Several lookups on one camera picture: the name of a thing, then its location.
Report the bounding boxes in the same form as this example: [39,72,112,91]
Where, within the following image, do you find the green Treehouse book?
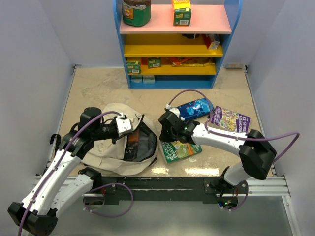
[159,141,202,163]

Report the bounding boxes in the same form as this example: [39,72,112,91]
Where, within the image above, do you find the beige canvas backpack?
[50,103,158,176]

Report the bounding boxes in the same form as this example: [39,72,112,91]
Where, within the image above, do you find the dark Tale of Two Cities book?
[123,128,157,163]

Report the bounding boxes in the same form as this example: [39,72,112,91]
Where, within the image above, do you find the blue pencil case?
[177,98,214,120]

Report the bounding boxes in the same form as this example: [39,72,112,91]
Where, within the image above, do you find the purple Treehouse book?
[211,106,251,133]

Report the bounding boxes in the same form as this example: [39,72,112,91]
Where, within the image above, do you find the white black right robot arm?
[158,110,277,193]

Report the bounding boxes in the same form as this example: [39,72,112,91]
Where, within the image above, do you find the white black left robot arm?
[8,107,133,236]

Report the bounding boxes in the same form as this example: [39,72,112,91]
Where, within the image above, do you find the light blue box right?
[142,75,155,84]

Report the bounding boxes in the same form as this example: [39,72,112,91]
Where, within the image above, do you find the light blue box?
[142,75,155,84]
[130,75,143,83]

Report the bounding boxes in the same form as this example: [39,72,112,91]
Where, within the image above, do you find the light blue box left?
[130,75,143,83]

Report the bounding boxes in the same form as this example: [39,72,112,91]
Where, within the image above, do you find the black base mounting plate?
[84,176,248,205]

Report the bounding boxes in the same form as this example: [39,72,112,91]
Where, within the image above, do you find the orange yellow snack packets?
[167,57,215,67]

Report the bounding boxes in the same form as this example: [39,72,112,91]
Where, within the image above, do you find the green box lower left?
[126,60,141,74]

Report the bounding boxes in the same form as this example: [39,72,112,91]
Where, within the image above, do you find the green box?
[147,57,162,69]
[126,60,141,74]

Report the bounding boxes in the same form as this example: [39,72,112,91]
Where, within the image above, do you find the green box lower middle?
[147,57,162,69]

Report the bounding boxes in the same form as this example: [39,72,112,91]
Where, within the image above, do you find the blue colourful shelf unit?
[112,0,243,89]

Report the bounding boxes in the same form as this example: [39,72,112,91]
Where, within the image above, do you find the small white pink eraser box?
[224,63,246,69]

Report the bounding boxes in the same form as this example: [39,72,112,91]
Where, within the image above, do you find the red white box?
[202,34,220,50]

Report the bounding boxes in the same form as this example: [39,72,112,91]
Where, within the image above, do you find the green yellow carton top shelf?
[171,0,191,26]

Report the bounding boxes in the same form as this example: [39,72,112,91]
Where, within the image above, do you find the green brown jar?
[122,0,151,27]

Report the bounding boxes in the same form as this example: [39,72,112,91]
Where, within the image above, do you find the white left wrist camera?
[115,113,134,136]

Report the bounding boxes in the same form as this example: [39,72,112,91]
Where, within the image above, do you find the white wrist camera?
[165,104,185,121]
[115,113,134,136]

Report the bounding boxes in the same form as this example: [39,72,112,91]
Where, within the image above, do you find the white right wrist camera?
[165,104,185,121]

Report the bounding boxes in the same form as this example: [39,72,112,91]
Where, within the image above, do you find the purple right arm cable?
[167,88,301,212]

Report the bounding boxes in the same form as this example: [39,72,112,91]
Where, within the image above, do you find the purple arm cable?
[167,88,301,212]
[17,111,134,236]

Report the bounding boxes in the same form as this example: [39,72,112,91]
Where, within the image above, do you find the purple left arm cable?
[17,111,134,236]

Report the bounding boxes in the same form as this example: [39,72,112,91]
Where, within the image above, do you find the aluminium frame rail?
[18,63,301,236]

